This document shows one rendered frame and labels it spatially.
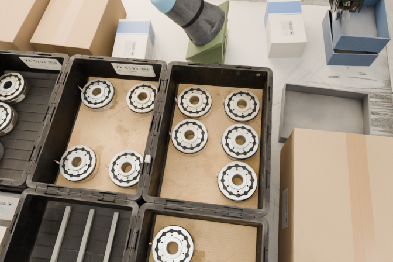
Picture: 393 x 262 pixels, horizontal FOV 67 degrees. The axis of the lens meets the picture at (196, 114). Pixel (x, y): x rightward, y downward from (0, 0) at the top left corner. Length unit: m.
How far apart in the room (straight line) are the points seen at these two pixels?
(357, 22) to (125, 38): 0.83
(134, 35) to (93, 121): 0.37
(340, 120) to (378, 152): 0.26
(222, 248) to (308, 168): 0.29
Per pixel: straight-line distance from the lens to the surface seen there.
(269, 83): 0.84
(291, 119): 1.05
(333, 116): 1.10
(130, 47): 1.12
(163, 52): 1.19
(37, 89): 1.11
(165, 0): 0.96
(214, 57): 1.07
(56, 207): 0.93
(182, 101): 0.88
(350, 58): 1.18
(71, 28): 1.16
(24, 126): 1.07
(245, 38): 1.21
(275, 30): 1.13
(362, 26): 1.22
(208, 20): 1.02
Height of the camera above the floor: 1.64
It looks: 65 degrees down
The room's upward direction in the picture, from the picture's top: 10 degrees counter-clockwise
